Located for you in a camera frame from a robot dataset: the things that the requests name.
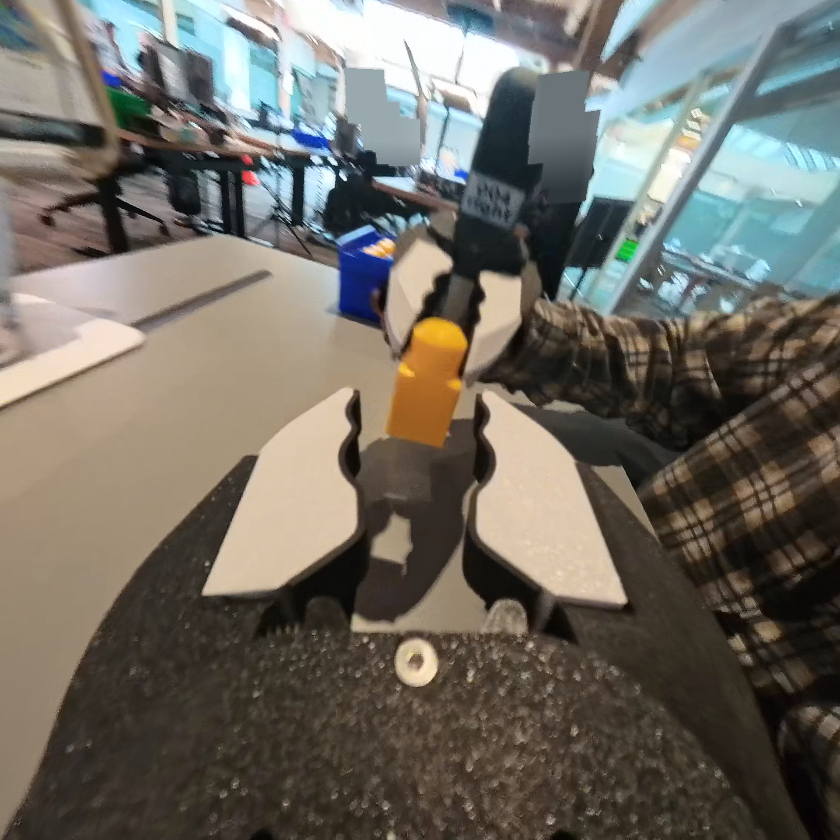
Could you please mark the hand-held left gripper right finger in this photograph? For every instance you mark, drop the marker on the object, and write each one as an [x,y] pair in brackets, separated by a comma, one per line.
[544,525]

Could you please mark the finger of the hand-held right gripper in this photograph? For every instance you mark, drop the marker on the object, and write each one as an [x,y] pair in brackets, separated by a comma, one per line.
[495,321]
[410,289]

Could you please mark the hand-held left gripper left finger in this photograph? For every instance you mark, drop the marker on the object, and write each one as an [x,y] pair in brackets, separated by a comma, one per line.
[289,512]

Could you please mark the blue plastic bin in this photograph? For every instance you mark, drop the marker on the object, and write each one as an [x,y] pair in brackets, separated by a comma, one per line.
[358,282]

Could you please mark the yellow two-stud mega block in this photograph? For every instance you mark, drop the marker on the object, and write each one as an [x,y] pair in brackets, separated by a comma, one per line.
[423,400]
[379,248]

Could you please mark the black tripod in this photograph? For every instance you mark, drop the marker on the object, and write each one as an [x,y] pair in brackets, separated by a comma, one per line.
[282,210]

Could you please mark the person's plaid shirt torso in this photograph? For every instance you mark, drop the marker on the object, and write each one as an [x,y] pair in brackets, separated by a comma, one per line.
[754,525]

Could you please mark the wooden desk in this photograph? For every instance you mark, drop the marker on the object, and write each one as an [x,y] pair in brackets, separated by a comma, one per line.
[190,148]

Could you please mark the white document stand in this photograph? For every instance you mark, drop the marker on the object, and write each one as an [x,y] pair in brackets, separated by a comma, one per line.
[65,341]

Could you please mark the green plastic bin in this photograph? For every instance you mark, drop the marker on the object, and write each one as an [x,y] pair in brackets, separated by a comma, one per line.
[126,108]

